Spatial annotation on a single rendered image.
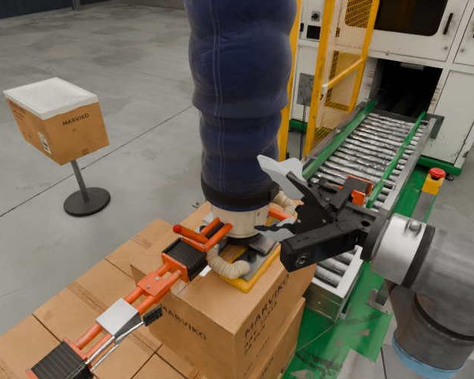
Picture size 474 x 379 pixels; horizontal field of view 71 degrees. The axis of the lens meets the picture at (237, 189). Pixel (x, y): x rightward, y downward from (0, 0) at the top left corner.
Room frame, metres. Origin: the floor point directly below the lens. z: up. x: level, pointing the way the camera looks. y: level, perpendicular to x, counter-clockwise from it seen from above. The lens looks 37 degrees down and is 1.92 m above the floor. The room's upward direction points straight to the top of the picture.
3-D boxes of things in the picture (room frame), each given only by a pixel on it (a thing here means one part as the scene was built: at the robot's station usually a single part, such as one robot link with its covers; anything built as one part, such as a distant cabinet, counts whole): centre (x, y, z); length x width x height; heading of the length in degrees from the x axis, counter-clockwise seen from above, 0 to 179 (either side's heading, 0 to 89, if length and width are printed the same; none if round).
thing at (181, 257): (0.58, 0.14, 1.24); 0.10 x 0.08 x 0.06; 55
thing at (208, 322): (0.80, 0.00, 0.91); 0.60 x 0.40 x 0.40; 145
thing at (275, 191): (0.79, -0.01, 1.36); 0.23 x 0.23 x 0.04
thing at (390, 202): (1.88, -1.15, 0.50); 2.31 x 0.05 x 0.19; 145
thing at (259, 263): (0.73, -0.09, 1.14); 0.34 x 0.10 x 0.05; 145
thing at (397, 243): (0.32, -0.22, 1.58); 0.09 x 0.05 x 0.10; 145
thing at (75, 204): (2.32, 1.35, 0.31); 0.40 x 0.40 x 0.62
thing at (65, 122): (2.32, 1.35, 0.82); 0.60 x 0.40 x 0.40; 50
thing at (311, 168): (2.51, -0.87, 0.60); 1.60 x 0.10 x 0.09; 145
